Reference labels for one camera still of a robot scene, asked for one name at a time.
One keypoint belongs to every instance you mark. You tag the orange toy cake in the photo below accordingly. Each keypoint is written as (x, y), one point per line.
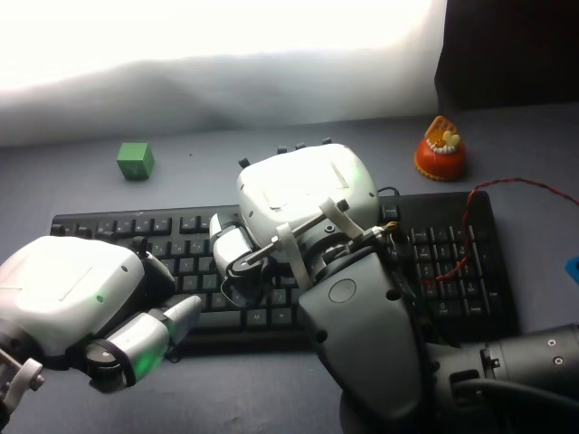
(441, 160)

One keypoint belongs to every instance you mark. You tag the black computer keyboard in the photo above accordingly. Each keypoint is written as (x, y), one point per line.
(490, 280)

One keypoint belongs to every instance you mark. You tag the blue plastic object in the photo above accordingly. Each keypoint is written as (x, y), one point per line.
(573, 270)

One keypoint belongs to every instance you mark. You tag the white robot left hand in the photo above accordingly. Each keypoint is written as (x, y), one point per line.
(63, 289)

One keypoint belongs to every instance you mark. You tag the grey table cloth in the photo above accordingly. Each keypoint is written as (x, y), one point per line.
(226, 398)

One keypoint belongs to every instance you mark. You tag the black backdrop panel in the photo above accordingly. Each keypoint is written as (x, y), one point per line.
(511, 50)

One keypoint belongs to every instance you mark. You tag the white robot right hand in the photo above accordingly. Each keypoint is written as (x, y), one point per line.
(298, 185)

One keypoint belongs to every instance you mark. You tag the green cube block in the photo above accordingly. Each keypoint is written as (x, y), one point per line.
(133, 163)

